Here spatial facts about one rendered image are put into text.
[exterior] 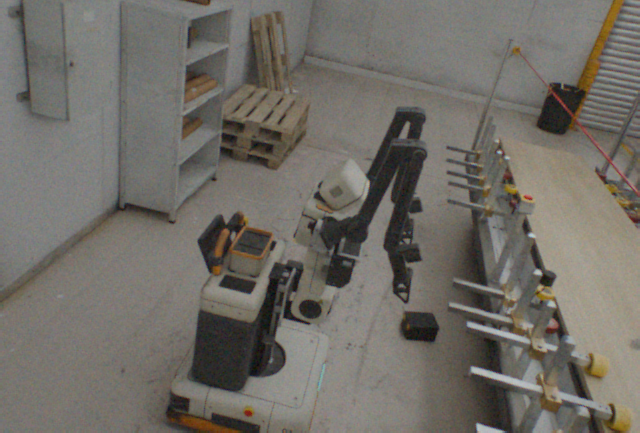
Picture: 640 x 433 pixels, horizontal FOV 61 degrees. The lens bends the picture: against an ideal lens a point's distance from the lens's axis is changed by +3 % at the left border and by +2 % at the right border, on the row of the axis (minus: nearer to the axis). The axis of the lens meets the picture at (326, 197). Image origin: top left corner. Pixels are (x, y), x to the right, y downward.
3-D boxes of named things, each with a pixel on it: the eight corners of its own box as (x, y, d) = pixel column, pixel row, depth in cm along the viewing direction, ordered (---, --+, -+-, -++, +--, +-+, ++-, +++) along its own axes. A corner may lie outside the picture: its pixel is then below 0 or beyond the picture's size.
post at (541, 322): (505, 395, 221) (547, 303, 200) (504, 389, 225) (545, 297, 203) (513, 398, 221) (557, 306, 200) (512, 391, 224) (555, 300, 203)
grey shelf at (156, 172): (118, 209, 413) (120, -1, 345) (171, 168, 494) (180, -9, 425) (173, 224, 410) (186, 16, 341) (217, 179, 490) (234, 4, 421)
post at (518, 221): (490, 283, 287) (519, 211, 267) (489, 278, 291) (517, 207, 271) (498, 285, 286) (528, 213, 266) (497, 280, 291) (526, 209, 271)
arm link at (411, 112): (398, 97, 226) (398, 103, 217) (428, 109, 227) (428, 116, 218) (358, 183, 247) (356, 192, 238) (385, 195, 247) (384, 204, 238)
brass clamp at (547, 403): (539, 409, 181) (545, 398, 179) (532, 379, 193) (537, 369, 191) (558, 414, 180) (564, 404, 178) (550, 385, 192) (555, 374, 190)
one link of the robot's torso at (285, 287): (268, 324, 246) (275, 281, 235) (282, 289, 271) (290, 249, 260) (323, 339, 244) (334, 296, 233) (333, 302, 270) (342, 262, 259)
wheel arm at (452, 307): (446, 312, 235) (449, 305, 233) (446, 308, 238) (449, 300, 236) (547, 340, 231) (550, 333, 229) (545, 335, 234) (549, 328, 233)
